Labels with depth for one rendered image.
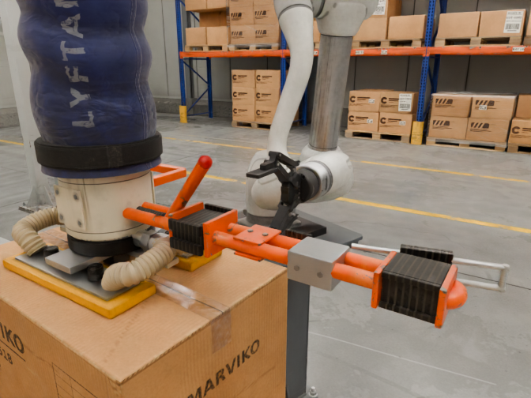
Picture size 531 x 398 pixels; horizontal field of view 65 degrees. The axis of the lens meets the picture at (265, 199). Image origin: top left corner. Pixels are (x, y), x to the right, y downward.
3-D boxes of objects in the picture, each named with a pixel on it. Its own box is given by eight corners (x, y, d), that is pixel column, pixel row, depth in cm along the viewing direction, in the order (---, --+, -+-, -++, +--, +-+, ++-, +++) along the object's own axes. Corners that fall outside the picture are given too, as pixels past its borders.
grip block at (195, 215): (166, 248, 70) (163, 215, 68) (205, 229, 78) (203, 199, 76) (204, 260, 65) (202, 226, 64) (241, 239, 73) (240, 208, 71)
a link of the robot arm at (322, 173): (331, 199, 101) (321, 205, 97) (299, 193, 106) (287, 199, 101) (333, 163, 99) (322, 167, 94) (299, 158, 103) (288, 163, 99)
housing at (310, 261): (284, 279, 59) (285, 250, 58) (306, 261, 65) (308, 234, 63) (330, 293, 56) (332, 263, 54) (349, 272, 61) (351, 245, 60)
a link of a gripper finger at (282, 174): (298, 190, 92) (300, 185, 92) (279, 166, 83) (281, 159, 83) (283, 188, 94) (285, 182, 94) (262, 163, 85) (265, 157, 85)
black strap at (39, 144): (12, 159, 77) (8, 138, 76) (115, 140, 96) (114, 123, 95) (87, 177, 66) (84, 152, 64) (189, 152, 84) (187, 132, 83)
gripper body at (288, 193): (319, 168, 95) (299, 177, 87) (318, 203, 97) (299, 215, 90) (291, 163, 98) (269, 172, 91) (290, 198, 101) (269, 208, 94)
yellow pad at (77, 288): (2, 268, 85) (-2, 245, 83) (50, 249, 93) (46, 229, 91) (111, 321, 67) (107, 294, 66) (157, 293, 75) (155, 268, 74)
